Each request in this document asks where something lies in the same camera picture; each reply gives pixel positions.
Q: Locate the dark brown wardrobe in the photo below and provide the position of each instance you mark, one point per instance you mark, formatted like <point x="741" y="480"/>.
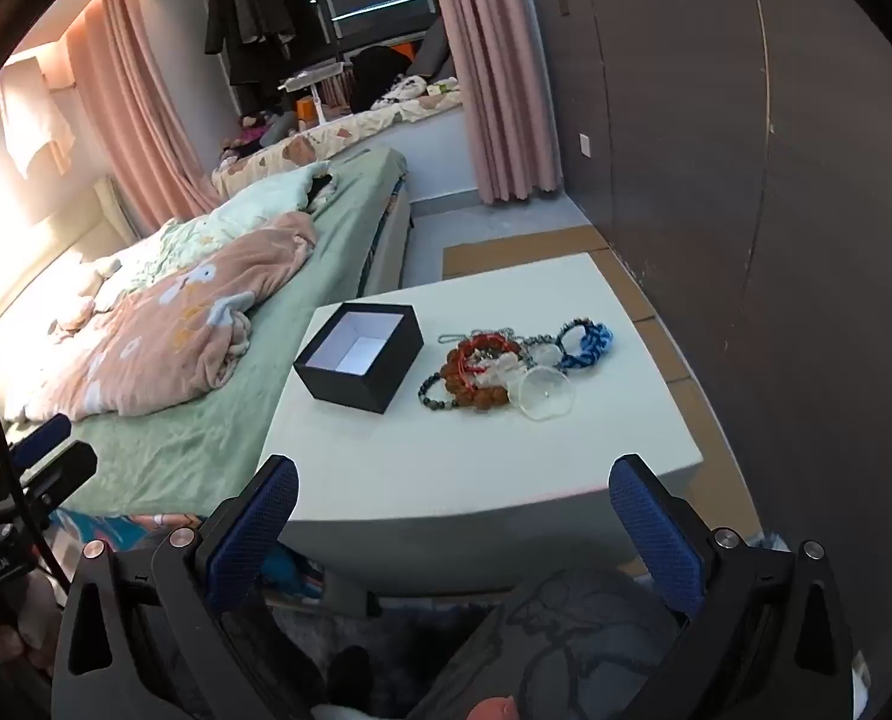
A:
<point x="716" y="127"/>

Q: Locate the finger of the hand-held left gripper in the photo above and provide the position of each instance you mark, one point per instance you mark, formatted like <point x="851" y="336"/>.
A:
<point x="63" y="472"/>
<point x="41" y="439"/>

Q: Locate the white folding rack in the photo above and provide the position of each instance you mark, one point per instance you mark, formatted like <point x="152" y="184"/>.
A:
<point x="315" y="86"/>

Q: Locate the pink curtain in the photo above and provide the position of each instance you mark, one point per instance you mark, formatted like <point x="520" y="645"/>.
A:
<point x="491" y="90"/>
<point x="138" y="105"/>

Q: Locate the beige bed frame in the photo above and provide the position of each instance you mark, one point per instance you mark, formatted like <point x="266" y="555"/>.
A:
<point x="393" y="240"/>

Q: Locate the white low table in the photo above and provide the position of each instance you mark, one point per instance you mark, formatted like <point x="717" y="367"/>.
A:
<point x="491" y="465"/>

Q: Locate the black bag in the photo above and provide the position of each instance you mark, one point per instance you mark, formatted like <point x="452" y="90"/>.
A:
<point x="378" y="75"/>

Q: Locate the white butterfly shell pendant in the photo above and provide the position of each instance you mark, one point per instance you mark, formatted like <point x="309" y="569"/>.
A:
<point x="500" y="373"/>

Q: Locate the bed with green sheet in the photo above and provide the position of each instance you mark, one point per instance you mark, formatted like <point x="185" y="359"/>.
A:
<point x="191" y="450"/>

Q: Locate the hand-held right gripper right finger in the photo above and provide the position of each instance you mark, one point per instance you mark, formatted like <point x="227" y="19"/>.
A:
<point x="656" y="540"/>

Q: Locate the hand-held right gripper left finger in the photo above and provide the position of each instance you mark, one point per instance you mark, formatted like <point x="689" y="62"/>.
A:
<point x="255" y="536"/>

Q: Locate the clear plastic bangle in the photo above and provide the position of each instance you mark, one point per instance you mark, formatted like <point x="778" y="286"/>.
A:
<point x="522" y="392"/>

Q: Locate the black jewelry box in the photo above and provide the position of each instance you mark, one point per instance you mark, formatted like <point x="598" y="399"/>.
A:
<point x="341" y="390"/>

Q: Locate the pink floral blanket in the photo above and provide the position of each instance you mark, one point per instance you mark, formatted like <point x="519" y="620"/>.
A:
<point x="161" y="345"/>

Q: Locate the light green floral quilt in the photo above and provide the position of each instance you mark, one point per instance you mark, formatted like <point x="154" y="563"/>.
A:
<point x="266" y="199"/>

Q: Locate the beige headboard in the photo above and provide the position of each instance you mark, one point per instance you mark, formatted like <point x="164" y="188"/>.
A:
<point x="119" y="210"/>

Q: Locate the brown cardboard sheet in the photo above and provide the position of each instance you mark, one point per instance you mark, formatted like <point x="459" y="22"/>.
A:
<point x="491" y="255"/>

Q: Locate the person's gray printed pants leg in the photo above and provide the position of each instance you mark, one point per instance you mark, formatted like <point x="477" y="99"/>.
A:
<point x="566" y="637"/>

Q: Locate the floral window seat mattress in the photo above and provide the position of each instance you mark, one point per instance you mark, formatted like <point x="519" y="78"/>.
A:
<point x="341" y="136"/>

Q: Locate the hanging dark clothes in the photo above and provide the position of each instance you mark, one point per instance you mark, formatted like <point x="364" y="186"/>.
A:
<point x="247" y="15"/>

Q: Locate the hanging pink cloth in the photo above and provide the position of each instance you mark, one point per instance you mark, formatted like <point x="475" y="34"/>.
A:
<point x="37" y="120"/>

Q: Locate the white wall socket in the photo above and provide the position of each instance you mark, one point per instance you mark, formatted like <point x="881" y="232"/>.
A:
<point x="585" y="145"/>

